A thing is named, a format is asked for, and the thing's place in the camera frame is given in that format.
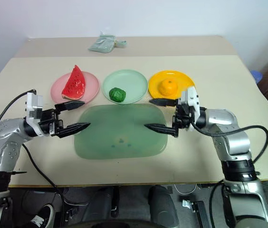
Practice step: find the red watermelon slice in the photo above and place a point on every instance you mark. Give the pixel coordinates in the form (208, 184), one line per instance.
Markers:
(75, 83)

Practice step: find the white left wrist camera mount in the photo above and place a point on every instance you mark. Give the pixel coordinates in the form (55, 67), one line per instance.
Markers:
(33, 104)

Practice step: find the blue round container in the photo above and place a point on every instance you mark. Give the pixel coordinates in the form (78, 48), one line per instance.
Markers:
(257, 76)

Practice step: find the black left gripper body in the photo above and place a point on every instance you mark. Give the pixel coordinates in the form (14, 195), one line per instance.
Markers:
(49, 121)

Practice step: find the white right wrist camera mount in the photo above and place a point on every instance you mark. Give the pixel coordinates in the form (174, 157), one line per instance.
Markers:
(193, 99)

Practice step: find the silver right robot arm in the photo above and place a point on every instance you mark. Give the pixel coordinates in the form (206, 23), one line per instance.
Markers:
(236, 147)

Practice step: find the black and white sneaker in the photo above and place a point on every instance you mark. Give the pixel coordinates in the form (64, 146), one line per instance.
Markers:
(42, 217)

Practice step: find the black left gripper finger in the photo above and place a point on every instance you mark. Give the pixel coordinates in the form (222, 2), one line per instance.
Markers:
(73, 129)
(70, 105)

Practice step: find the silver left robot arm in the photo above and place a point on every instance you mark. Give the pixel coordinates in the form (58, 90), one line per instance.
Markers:
(4, 142)

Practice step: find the dark rounded robot leg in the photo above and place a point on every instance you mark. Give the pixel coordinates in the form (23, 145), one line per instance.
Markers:
(163, 204)
(103, 204)

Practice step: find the black metal bracket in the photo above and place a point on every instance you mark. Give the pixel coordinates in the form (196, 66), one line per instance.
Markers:
(197, 210)

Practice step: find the grey-green cloth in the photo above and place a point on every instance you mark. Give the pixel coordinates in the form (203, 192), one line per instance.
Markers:
(102, 44)

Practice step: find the translucent green tray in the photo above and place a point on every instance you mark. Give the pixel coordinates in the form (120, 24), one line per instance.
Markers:
(122, 133)

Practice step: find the yellow plate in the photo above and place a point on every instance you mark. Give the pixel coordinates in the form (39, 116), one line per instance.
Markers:
(181, 78)

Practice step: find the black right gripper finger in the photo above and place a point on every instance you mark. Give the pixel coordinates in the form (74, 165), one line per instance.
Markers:
(163, 102)
(161, 128)

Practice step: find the pink plate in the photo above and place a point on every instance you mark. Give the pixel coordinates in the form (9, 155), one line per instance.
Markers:
(91, 83)

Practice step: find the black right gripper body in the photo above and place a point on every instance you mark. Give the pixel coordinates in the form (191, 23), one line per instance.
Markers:
(184, 116)

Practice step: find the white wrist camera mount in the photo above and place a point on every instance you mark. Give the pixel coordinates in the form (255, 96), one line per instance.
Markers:
(33, 104)
(193, 99)

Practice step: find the green round vegetable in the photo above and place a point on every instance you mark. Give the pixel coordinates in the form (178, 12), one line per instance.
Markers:
(117, 94)

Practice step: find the orange tangerine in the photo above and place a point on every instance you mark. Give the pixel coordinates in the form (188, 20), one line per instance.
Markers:
(168, 87)

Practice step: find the light green plate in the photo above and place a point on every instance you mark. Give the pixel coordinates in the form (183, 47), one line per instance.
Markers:
(127, 80)

